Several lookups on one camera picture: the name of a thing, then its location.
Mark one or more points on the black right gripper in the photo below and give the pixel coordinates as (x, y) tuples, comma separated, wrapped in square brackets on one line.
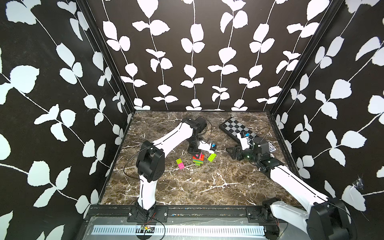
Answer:
[(236, 150)]

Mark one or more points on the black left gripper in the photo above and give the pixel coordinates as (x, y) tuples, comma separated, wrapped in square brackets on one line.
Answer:
[(193, 152)]

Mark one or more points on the red lego brick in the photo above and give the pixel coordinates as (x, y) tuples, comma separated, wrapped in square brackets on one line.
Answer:
[(201, 157)]

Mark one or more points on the lime 2x4 lego brick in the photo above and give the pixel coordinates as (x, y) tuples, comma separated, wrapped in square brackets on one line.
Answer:
[(211, 157)]

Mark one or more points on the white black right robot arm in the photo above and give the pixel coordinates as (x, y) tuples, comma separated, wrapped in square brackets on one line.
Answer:
[(321, 217)]

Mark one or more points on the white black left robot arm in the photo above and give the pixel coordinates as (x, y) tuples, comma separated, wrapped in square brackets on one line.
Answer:
[(151, 157)]

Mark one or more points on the black and white chessboard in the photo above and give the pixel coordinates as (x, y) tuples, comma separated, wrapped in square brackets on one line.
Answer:
[(232, 126)]

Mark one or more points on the blue playing card box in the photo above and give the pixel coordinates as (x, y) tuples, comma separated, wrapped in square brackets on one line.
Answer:
[(271, 147)]

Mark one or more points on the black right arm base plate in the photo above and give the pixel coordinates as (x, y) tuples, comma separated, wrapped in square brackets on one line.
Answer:
[(261, 215)]

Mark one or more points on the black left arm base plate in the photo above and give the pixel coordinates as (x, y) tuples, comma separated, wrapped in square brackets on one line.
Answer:
[(156, 213)]

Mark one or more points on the white perforated cable tray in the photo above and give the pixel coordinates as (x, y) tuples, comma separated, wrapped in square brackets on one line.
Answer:
[(193, 231)]

